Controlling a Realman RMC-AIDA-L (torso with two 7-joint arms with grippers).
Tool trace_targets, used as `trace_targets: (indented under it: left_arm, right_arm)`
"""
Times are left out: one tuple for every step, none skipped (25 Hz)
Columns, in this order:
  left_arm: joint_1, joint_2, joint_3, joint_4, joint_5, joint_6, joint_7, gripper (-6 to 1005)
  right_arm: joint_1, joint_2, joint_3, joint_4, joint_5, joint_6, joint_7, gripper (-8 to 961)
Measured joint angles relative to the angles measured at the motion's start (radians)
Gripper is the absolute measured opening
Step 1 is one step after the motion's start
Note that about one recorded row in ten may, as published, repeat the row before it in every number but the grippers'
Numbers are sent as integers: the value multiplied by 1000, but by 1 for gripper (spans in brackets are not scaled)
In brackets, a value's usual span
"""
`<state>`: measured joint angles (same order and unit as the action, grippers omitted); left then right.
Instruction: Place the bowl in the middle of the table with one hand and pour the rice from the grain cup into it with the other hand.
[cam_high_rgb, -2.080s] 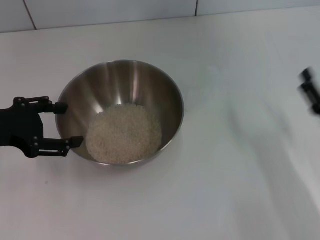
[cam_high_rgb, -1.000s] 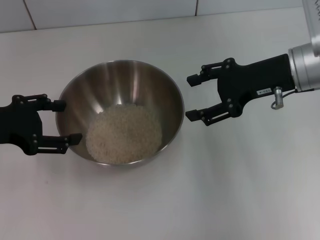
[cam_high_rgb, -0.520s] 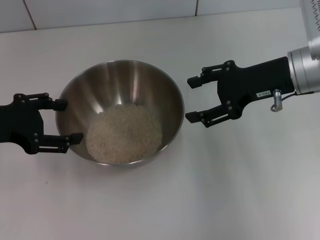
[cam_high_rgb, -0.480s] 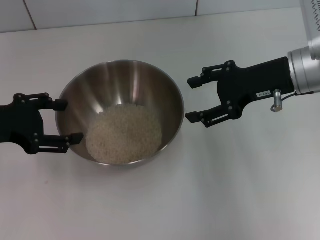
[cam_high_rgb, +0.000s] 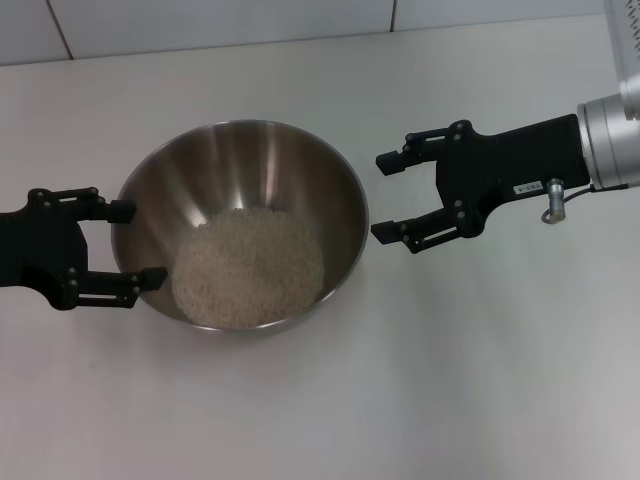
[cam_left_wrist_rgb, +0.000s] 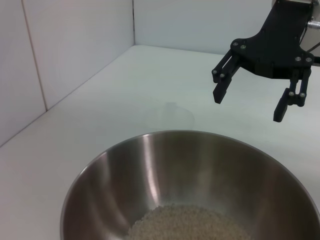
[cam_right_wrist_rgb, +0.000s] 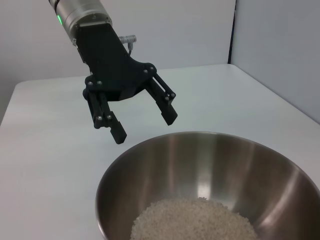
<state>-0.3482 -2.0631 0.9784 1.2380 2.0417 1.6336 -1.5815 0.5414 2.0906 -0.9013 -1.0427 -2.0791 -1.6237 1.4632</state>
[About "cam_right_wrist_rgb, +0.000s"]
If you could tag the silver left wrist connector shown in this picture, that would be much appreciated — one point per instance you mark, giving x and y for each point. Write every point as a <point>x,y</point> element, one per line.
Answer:
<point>128,39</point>

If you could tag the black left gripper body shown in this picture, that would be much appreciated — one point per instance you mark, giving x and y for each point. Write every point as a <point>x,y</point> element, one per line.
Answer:
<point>107,65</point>

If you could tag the stainless steel mixing bowl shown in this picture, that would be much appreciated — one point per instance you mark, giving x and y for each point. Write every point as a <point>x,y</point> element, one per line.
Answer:
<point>175,162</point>

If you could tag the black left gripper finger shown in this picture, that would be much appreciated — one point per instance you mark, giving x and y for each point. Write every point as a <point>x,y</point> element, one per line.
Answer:
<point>166,110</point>
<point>116,127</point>

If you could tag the white rice grains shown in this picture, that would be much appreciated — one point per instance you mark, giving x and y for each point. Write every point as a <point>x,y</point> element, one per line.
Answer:
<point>195,220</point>

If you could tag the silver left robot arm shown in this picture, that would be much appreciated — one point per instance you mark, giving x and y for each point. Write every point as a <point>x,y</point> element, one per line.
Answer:
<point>80,12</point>

